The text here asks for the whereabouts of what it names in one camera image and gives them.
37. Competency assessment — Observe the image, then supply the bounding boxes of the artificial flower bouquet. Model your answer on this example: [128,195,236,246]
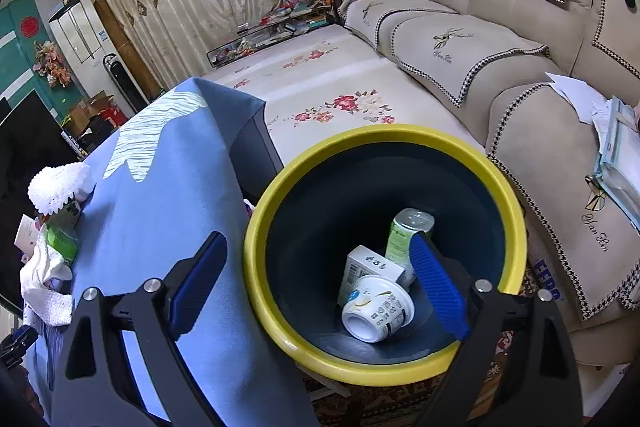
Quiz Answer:
[32,41,71,88]

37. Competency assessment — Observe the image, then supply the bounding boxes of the stack of plastic folders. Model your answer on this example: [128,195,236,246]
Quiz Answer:
[592,97,640,228]

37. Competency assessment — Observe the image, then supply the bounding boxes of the beige sofa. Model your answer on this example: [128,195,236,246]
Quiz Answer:
[327,0,640,365]

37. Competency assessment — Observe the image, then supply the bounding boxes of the small white card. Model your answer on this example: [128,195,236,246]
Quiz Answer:
[15,214,41,253]

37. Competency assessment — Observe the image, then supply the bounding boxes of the white yogurt cup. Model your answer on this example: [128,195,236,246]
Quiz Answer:
[341,275,416,344]

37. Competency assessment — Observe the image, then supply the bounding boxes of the white wardrobe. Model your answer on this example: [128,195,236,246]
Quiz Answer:
[47,0,108,62]

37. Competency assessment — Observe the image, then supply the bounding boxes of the black television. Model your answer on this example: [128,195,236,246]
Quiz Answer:
[0,89,91,313]

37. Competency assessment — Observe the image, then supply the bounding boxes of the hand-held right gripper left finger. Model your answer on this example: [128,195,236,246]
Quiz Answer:
[50,231,321,427]

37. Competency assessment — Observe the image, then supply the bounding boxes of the blue tablecloth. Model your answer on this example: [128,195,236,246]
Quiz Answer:
[25,77,311,427]

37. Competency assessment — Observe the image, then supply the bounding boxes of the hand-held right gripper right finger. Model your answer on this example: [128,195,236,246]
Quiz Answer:
[409,234,583,427]

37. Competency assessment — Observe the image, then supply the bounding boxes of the white crumpled cloth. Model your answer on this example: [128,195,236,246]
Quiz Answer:
[20,239,76,325]

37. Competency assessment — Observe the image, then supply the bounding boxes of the open cardboard boxes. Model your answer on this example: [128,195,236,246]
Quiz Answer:
[67,91,126,132]

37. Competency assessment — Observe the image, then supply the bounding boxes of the white printed packaging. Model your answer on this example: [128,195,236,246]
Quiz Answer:
[530,252,566,303]

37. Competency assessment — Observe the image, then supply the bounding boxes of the yellow-rimmed dark trash bin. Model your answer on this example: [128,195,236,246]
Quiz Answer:
[243,123,528,385]

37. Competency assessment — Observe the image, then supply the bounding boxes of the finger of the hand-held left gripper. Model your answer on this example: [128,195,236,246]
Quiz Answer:
[0,326,40,370]

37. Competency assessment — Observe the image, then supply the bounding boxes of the green drink can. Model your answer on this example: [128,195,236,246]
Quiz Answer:
[385,208,435,290]

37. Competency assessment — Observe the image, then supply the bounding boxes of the brown wooden post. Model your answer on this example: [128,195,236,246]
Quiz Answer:
[94,0,166,100]

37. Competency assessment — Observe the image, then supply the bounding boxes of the pile of toys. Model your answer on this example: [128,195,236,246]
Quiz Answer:
[207,0,336,68]

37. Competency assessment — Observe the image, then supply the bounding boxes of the green bottle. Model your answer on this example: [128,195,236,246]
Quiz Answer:
[45,199,83,265]

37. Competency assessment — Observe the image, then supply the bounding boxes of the white paper sheet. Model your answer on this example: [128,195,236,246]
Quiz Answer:
[545,73,616,125]

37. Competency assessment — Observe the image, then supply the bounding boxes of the dark coffee table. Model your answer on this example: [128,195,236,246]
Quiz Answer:
[240,107,286,202]

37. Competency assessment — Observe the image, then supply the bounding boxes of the floral floor mat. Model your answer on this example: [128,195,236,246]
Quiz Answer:
[205,24,488,168]

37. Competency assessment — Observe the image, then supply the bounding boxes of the small white carton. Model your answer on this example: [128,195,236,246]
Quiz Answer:
[337,245,407,305]

